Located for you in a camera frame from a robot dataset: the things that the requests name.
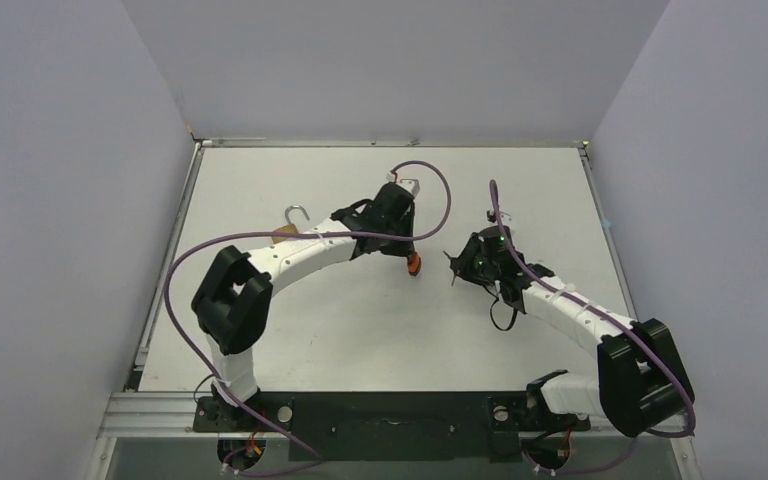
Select orange black padlock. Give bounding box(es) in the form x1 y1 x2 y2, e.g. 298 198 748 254
406 252 422 277

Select large brass padlock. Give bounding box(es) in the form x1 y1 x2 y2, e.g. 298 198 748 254
271 204 310 244

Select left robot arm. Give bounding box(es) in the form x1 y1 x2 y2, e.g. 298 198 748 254
191 179 419 430

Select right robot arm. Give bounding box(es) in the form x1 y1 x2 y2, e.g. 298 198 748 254
449 226 695 438

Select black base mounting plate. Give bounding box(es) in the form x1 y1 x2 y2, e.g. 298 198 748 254
191 390 592 464

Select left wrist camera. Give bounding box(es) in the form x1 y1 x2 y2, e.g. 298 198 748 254
387 172 420 198

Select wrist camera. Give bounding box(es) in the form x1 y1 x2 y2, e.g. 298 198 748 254
486 209 513 225
387 172 420 198

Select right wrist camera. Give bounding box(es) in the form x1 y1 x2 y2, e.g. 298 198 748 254
486 209 513 225

